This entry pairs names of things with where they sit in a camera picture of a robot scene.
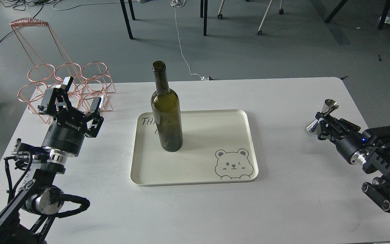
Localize dark green wine bottle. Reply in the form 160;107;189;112
151;61;183;152

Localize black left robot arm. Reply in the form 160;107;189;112
0;76;104;244

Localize copper wire wine rack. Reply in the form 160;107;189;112
10;18;116;115

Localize black cables on floor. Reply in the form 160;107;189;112
0;0;80;65

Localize black table legs left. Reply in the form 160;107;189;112
120;0;136;40

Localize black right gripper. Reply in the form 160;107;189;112
317;112;366;165

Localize white cable on floor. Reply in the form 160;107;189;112
170;0;210;81

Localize cream bear tray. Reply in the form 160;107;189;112
130;109;259;186

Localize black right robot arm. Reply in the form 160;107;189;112
315;112;390;213

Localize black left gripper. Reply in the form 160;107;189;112
38;76;104;157

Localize black table legs middle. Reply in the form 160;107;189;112
200;0;209;37

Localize black table legs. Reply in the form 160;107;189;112
322;0;390;30
200;0;209;37
120;0;136;40

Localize white chair legs with casters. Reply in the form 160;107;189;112
217;0;284;36

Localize steel jigger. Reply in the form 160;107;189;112
306;99;339;134

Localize black table legs right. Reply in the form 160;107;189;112
322;0;390;30

